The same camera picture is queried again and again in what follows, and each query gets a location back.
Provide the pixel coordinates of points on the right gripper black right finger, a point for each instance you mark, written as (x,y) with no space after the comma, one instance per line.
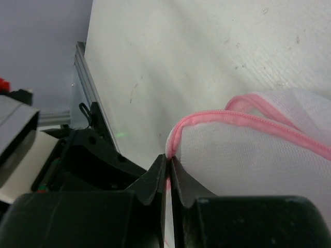
(203,219)

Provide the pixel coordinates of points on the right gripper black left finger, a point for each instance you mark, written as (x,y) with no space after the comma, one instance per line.
(133,217)

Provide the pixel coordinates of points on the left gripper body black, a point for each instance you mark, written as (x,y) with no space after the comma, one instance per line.
(86,159)

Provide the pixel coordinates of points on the white mesh laundry bag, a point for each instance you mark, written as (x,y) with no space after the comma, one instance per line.
(274,143)

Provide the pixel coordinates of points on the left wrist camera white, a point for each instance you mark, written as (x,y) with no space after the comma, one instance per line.
(24,149)

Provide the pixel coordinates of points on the aluminium rail front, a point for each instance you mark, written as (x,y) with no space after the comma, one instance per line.
(84,100)

